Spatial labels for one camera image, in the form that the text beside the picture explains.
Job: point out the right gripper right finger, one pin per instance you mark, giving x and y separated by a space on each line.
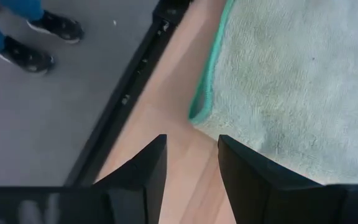
250 180

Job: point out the person's foot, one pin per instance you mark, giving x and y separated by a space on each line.
26 56
59 27

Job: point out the green microfiber towel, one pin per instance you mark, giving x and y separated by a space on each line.
291 77

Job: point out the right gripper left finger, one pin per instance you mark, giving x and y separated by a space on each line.
151 174

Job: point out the black aluminium table frame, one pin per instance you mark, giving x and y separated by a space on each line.
129 81

